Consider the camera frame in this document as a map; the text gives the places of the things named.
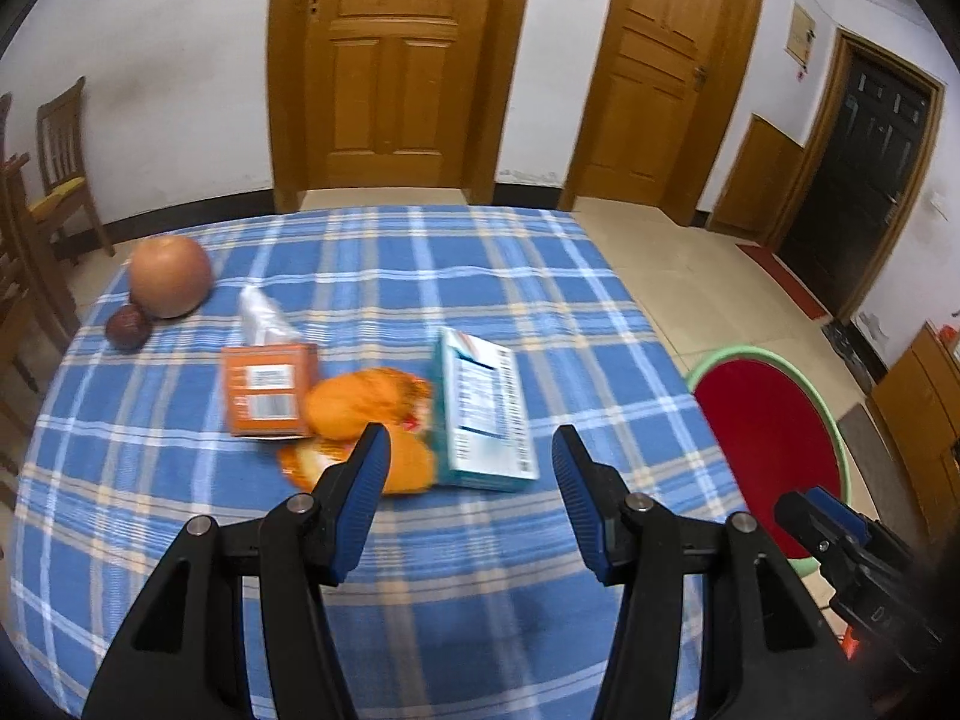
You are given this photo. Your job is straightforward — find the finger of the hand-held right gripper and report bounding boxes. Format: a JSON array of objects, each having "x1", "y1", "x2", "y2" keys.
[
  {"x1": 806, "y1": 486, "x2": 871, "y2": 542},
  {"x1": 774, "y1": 491, "x2": 850, "y2": 565}
]

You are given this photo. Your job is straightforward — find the low wooden wall cabinet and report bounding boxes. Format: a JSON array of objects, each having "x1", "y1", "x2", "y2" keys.
[{"x1": 709, "y1": 114, "x2": 807, "y2": 241}]

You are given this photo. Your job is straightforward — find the orange snack packet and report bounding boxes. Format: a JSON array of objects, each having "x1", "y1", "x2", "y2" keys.
[{"x1": 277, "y1": 367, "x2": 440, "y2": 496}]

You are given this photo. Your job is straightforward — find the apple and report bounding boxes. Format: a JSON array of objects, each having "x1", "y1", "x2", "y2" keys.
[{"x1": 129, "y1": 236, "x2": 212, "y2": 318}]

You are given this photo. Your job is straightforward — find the wooden chair with cushion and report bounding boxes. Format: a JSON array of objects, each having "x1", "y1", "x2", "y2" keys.
[{"x1": 28, "y1": 76, "x2": 115, "y2": 265}]

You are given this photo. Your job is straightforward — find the yellow seat cushion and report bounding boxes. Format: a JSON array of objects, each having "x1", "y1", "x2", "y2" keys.
[{"x1": 28, "y1": 176, "x2": 89, "y2": 212}]

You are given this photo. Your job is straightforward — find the grey floor mat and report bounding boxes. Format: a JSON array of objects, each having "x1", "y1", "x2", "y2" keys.
[{"x1": 836, "y1": 401, "x2": 931, "y2": 533}]

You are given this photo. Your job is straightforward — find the white teal medicine box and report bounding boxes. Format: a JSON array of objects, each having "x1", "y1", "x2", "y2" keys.
[{"x1": 431, "y1": 326, "x2": 541, "y2": 494}]

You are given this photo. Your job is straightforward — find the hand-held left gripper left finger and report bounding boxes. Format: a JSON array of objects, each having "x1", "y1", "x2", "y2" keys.
[{"x1": 81, "y1": 424, "x2": 392, "y2": 720}]

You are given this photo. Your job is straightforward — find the wooden side cabinet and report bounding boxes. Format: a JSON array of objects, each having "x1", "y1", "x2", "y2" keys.
[{"x1": 870, "y1": 319, "x2": 960, "y2": 563}]

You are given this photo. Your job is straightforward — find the beige wall panel box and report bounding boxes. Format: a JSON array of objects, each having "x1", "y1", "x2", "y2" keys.
[{"x1": 784, "y1": 1, "x2": 818, "y2": 68}]

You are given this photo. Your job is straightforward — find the blue plaid tablecloth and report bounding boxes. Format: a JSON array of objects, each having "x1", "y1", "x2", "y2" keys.
[{"x1": 11, "y1": 206, "x2": 758, "y2": 720}]

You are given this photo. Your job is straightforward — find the black entrance door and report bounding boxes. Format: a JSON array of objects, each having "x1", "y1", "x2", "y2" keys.
[{"x1": 765, "y1": 26, "x2": 946, "y2": 323}]

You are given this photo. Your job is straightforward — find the wooden door with lever handle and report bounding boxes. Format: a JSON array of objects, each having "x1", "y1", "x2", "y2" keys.
[{"x1": 559, "y1": 0, "x2": 772, "y2": 226}]

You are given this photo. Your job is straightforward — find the red bin with green rim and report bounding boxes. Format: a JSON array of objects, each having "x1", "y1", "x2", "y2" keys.
[{"x1": 686, "y1": 345, "x2": 852, "y2": 578}]

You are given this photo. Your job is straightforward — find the orange cardboard box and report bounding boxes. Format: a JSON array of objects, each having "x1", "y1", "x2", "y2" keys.
[{"x1": 221, "y1": 343, "x2": 322, "y2": 440}]

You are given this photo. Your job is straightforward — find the wooden door with round lock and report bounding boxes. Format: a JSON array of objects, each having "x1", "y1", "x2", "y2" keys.
[{"x1": 268, "y1": 0, "x2": 539, "y2": 212}]

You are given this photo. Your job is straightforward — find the red date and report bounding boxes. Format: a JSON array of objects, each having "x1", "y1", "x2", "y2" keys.
[{"x1": 105, "y1": 304, "x2": 153, "y2": 351}]

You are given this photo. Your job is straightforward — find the red doormat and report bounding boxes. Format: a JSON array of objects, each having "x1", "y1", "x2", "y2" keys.
[{"x1": 735, "y1": 240, "x2": 833, "y2": 322}]

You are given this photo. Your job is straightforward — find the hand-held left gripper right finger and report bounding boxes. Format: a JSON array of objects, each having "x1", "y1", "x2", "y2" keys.
[{"x1": 551, "y1": 425, "x2": 875, "y2": 720}]

